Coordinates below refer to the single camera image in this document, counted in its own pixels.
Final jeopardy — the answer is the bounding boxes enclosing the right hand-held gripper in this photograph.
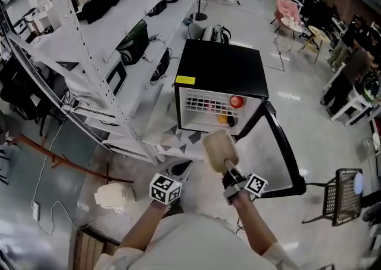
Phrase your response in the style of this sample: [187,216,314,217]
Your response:
[222,158,268,206]

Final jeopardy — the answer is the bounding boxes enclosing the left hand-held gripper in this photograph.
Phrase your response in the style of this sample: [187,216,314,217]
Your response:
[149,161,193,206]

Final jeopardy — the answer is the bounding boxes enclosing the beige translucent plastic container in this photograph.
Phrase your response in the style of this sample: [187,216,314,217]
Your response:
[202,129,240,173]

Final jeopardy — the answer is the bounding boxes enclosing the black mini fridge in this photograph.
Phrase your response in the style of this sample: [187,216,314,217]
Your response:
[174,38,307,198]

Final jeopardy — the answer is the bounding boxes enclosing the person's left forearm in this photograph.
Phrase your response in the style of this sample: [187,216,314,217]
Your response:
[118,200,167,252]

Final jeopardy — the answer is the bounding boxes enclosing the person's right forearm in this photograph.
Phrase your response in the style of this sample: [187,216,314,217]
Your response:
[233,193,279,256]

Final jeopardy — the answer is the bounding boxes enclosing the white triangle-patterned small table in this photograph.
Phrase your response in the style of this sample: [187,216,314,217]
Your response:
[142,83,209,162]

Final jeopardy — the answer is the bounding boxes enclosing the person's left shoe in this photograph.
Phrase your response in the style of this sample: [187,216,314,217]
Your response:
[165,203,184,218]

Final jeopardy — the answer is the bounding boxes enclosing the red apple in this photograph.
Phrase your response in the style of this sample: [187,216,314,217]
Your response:
[229,95,245,109]

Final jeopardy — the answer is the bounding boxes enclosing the dark drink bottle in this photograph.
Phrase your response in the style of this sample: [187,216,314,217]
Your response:
[190,100,227,111]

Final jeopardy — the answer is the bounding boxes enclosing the person's white shirt torso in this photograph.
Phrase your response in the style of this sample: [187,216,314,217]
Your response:
[93,213,301,270]

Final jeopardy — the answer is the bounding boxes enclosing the brown wooden coat rack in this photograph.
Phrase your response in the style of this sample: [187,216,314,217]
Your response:
[8,134,135,185]

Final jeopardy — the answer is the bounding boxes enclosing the white rice cooker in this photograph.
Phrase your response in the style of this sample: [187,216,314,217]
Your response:
[65,51,127,105]

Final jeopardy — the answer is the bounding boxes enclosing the wooden slatted bench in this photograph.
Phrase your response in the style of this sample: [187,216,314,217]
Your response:
[73,228,120,270]

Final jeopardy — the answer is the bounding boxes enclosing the black backpack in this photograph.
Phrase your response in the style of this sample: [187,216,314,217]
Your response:
[213,24,232,44]

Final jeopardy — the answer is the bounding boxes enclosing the black green rice cooker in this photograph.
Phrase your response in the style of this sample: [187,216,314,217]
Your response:
[115,20,149,66]

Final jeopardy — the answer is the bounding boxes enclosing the grey padded chair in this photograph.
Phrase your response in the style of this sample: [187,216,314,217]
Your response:
[188,22,215,42]

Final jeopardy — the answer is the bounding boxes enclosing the white rectangular table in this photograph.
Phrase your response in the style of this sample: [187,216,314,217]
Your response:
[323,63,376,126]

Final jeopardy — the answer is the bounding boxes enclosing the white metal shelving rack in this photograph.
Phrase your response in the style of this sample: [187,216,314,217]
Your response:
[0,0,206,166]

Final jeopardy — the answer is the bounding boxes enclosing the round white side table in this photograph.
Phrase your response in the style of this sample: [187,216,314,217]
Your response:
[273,17,304,72]

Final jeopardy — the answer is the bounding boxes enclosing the round yellow wooden table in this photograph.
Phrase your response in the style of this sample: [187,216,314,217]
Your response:
[297,25,331,64]

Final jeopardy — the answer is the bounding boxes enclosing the pink chair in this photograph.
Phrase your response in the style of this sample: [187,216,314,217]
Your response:
[270,0,300,33]

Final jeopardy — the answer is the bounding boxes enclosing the black cloth bag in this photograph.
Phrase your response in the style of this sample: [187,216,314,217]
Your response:
[76,0,127,24]

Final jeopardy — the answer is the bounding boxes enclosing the black wire basket stand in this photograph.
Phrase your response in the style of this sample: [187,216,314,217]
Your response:
[302,168,364,227]

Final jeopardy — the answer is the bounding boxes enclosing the white power cable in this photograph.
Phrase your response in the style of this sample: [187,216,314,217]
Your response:
[31,107,133,237]

